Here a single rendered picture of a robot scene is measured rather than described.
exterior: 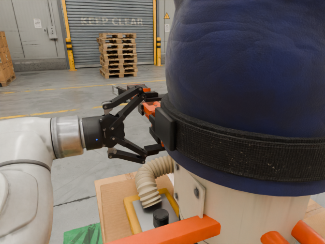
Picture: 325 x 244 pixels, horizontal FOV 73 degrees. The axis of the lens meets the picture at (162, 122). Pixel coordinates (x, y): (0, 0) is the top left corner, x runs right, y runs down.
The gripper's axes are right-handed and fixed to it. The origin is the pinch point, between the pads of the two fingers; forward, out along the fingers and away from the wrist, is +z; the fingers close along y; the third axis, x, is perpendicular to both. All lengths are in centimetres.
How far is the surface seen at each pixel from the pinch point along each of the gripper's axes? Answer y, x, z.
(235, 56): -19.5, 34.1, -8.0
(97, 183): 55, -56, -18
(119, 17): -77, -899, 152
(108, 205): 15.2, 7.3, -17.1
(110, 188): 15.2, 1.5, -15.8
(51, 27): -38, -887, -97
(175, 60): -18.7, 28.2, -10.3
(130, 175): 55, -57, 0
